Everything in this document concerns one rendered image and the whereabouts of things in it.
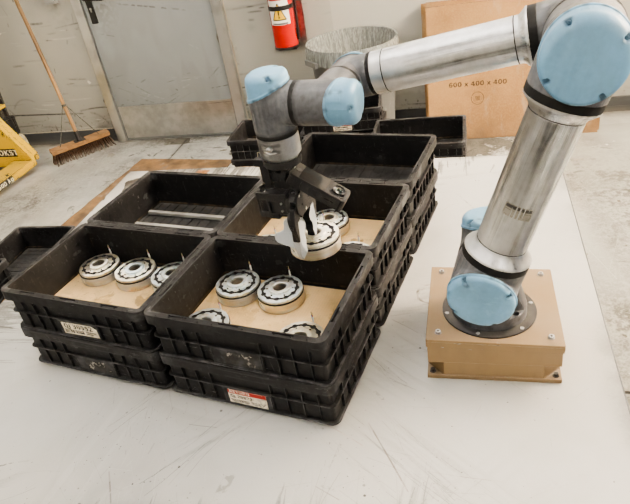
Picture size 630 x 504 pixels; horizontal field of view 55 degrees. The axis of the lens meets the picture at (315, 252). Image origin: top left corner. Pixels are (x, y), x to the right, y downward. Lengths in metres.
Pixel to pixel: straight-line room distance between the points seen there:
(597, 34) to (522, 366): 0.67
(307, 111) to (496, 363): 0.63
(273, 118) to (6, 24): 4.29
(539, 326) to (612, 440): 0.24
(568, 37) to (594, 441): 0.71
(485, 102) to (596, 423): 2.98
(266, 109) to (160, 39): 3.59
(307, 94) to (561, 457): 0.76
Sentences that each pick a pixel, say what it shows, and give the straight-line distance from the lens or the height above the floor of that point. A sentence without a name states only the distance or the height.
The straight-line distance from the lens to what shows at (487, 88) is 4.02.
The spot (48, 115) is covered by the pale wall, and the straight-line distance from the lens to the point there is 5.34.
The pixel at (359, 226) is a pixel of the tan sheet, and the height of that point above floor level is 0.83.
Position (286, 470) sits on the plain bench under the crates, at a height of 0.70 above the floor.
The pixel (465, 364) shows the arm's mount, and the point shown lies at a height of 0.74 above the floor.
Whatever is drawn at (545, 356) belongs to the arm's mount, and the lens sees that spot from 1.28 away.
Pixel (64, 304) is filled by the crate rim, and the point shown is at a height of 0.92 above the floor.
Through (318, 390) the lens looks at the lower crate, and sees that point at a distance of 1.17.
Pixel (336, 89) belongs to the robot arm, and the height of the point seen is 1.33.
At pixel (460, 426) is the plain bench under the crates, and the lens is 1.23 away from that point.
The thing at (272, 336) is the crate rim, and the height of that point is 0.93.
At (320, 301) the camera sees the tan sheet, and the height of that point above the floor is 0.83.
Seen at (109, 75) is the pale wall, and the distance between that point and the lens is 4.88.
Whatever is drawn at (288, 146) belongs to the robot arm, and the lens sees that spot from 1.06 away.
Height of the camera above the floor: 1.64
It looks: 33 degrees down
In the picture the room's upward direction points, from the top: 10 degrees counter-clockwise
